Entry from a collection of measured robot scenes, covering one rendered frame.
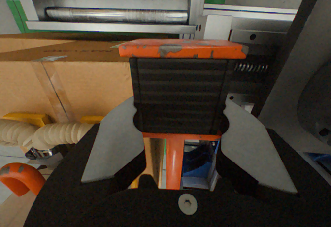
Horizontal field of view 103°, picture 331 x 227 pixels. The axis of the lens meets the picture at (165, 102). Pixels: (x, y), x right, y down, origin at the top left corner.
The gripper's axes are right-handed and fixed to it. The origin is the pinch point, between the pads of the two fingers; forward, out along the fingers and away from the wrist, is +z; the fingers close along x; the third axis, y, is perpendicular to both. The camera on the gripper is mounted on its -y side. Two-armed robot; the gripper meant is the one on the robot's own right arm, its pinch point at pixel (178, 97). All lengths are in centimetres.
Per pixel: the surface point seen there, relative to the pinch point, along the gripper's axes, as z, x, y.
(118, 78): 13.9, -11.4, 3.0
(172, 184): -0.3, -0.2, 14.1
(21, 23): 109, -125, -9
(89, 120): 12.0, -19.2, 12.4
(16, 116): 12.3, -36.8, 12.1
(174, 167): -0.4, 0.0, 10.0
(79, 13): 53, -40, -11
